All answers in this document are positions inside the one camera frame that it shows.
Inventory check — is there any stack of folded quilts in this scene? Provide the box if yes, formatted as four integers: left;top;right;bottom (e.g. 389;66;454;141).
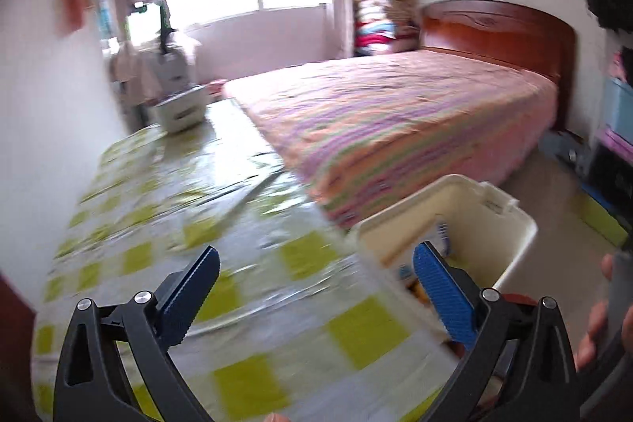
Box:
353;0;419;57

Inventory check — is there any cream plastic bin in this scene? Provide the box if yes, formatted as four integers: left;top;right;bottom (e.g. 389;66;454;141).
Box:
349;175;539;304

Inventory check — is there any purple basket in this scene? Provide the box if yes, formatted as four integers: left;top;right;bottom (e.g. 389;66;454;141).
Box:
598;128;633;151

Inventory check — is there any pink beige curtain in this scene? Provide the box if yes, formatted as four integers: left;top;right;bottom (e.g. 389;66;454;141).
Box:
332;0;354;59

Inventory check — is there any person's right hand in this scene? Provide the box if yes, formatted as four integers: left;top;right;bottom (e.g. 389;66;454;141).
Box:
576;254;614;371

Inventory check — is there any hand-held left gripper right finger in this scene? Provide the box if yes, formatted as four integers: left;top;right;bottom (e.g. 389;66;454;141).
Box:
413;241;580;422

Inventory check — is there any green plastic box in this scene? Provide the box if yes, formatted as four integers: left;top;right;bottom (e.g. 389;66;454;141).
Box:
580;189;630;247

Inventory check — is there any tied beige curtain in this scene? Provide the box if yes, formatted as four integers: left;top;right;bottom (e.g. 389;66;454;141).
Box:
96;0;156;106

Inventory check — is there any black hanging garment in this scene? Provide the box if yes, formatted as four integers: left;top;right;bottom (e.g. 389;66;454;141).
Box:
157;0;179;57

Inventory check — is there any white appliance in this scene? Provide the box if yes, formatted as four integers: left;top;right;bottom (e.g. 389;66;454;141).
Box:
148;51;191;99

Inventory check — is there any white plastic basket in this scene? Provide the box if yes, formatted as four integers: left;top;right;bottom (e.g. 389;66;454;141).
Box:
151;85;208;133

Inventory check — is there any bed with striped sheet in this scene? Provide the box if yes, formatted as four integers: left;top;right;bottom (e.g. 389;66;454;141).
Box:
222;51;559;230

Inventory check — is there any black storage box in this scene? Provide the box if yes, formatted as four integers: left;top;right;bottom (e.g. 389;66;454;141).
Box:
588;145;633;200

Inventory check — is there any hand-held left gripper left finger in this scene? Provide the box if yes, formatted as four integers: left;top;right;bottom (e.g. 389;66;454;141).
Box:
53;245;221;422

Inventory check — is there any blue storage box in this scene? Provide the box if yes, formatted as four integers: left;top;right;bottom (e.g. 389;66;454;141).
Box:
604;77;633;131

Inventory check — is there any wooden headboard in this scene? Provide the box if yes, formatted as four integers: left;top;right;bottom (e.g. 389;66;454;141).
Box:
419;0;578;131

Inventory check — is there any red stool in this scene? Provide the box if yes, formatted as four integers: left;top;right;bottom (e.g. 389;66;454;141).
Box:
495;292;542;309

